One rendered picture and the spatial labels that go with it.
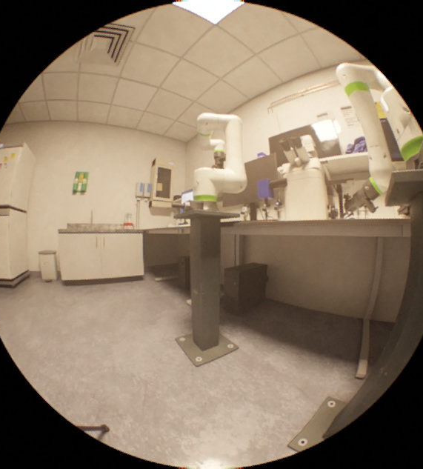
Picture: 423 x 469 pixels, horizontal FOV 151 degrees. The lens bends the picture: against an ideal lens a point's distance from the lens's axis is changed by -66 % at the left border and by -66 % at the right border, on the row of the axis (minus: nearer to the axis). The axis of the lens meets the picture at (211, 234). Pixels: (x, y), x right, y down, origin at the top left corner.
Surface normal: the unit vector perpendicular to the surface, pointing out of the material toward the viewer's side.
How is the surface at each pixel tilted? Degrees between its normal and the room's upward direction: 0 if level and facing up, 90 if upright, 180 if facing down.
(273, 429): 0
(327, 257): 90
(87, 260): 90
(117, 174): 90
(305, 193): 91
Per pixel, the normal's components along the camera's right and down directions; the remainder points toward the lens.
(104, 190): 0.63, 0.01
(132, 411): 0.00, -1.00
